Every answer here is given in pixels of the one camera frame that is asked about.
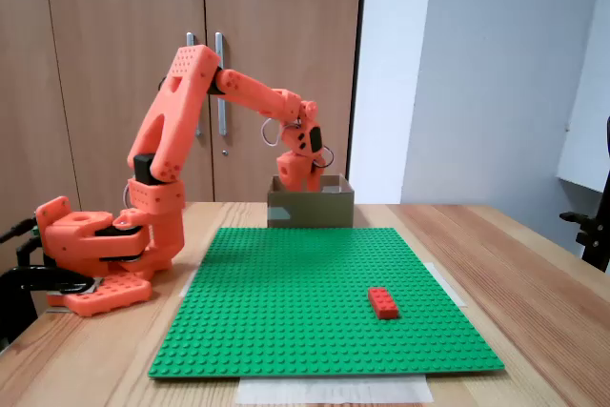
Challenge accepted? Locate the black table clamp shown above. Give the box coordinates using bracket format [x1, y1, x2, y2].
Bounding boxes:
[0, 234, 96, 351]

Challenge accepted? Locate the green lego baseplate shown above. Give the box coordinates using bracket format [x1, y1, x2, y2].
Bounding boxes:
[147, 226, 506, 379]

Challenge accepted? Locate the narrow translucent tape strip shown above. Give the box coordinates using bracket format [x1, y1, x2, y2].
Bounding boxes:
[178, 261, 204, 299]
[428, 261, 468, 309]

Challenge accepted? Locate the wooden cabinet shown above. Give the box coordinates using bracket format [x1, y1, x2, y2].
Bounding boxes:
[0, 0, 368, 236]

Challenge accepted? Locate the open cardboard box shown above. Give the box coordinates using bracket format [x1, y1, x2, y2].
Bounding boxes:
[266, 173, 356, 230]

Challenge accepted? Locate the wide translucent tape strip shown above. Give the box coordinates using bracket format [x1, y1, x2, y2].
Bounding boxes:
[235, 375, 435, 406]

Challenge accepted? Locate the black power cable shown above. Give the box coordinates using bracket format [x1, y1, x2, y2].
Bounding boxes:
[0, 217, 38, 244]

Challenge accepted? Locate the white panel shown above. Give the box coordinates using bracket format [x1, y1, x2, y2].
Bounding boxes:
[556, 0, 610, 194]

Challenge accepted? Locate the red lego block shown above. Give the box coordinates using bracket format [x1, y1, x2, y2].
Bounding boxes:
[367, 286, 401, 321]

